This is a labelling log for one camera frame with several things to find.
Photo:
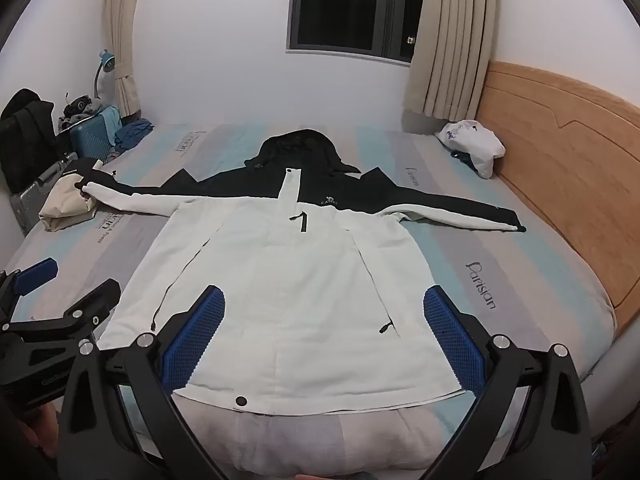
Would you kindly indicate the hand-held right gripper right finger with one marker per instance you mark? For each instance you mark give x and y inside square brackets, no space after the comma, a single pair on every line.
[452,340]

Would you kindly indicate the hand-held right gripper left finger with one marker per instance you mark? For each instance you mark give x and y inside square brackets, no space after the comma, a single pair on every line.
[192,340]

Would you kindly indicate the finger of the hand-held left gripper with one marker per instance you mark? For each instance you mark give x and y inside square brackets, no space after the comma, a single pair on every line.
[97,300]
[35,272]

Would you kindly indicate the white and black hooded jacket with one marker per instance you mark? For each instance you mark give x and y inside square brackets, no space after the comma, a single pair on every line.
[300,285]

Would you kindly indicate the blue clothes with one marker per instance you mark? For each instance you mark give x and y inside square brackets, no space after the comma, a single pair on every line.
[132,132]

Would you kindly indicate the person's left hand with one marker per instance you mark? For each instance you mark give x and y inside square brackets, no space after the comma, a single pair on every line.
[45,432]

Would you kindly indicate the beige folded garment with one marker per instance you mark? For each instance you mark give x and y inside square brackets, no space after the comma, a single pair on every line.
[62,205]

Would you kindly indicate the grey hard suitcase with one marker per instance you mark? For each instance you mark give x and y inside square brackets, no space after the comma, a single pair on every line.
[30,197]

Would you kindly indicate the striped bed mattress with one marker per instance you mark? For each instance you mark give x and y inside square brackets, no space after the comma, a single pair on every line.
[525,320]

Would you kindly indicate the black backpack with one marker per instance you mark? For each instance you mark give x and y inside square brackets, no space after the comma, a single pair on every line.
[27,135]

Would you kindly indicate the blue suitcase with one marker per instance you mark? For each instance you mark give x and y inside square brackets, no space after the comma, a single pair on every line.
[95,132]

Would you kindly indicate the white garment near bed edge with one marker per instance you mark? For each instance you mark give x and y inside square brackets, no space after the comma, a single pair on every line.
[475,145]

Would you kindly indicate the wooden headboard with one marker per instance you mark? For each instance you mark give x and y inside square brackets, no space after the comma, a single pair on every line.
[560,160]

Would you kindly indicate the blue desk lamp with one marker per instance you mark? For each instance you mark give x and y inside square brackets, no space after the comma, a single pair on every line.
[106,61]

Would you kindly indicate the tied beige curtain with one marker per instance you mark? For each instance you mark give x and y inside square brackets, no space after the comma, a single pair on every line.
[122,35]

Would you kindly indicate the long beige curtain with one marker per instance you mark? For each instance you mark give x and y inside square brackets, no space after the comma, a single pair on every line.
[450,35]

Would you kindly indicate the dark window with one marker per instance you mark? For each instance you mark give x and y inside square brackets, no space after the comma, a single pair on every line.
[345,5]

